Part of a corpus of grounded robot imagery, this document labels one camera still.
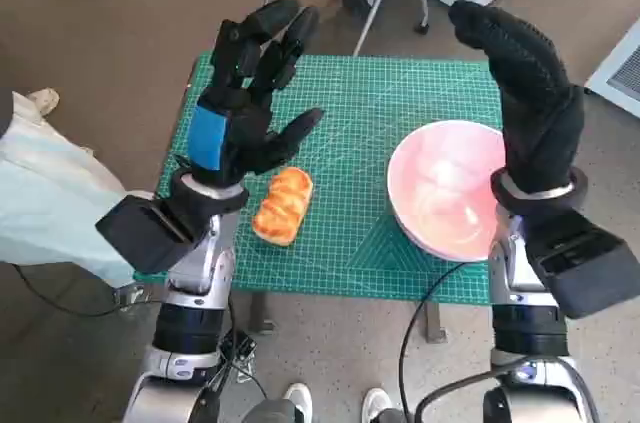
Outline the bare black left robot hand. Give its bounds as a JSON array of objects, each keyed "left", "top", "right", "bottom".
[{"left": 187, "top": 0, "right": 325, "bottom": 185}]

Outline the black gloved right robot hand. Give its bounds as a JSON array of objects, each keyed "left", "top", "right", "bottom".
[{"left": 448, "top": 0, "right": 586, "bottom": 194}]

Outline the long orange toy bread loaf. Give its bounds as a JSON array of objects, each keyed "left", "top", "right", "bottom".
[{"left": 252, "top": 166, "right": 315, "bottom": 247}]

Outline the pink bowl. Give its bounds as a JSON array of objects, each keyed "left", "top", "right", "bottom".
[{"left": 387, "top": 120, "right": 507, "bottom": 263}]

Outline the green cutting mat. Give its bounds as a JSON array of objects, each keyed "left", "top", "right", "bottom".
[{"left": 154, "top": 53, "right": 506, "bottom": 305}]

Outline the grey metal table leg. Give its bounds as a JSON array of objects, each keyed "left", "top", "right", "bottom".
[
  {"left": 248, "top": 290, "right": 275, "bottom": 335},
  {"left": 423, "top": 300, "right": 446, "bottom": 344}
]

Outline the black flat panel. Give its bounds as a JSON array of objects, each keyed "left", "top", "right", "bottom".
[{"left": 219, "top": 327, "right": 257, "bottom": 369}]

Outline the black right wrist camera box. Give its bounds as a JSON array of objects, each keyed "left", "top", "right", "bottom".
[{"left": 519, "top": 207, "right": 640, "bottom": 320}]

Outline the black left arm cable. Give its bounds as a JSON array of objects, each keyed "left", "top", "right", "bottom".
[{"left": 219, "top": 287, "right": 269, "bottom": 399}]

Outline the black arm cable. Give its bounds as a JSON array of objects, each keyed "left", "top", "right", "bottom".
[
  {"left": 219, "top": 287, "right": 269, "bottom": 399},
  {"left": 398, "top": 260, "right": 494, "bottom": 423}
]

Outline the black floor cable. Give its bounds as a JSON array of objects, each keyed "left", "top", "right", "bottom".
[{"left": 12, "top": 265, "right": 151, "bottom": 318}]

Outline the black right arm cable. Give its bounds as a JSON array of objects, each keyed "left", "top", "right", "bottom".
[{"left": 398, "top": 260, "right": 494, "bottom": 423}]

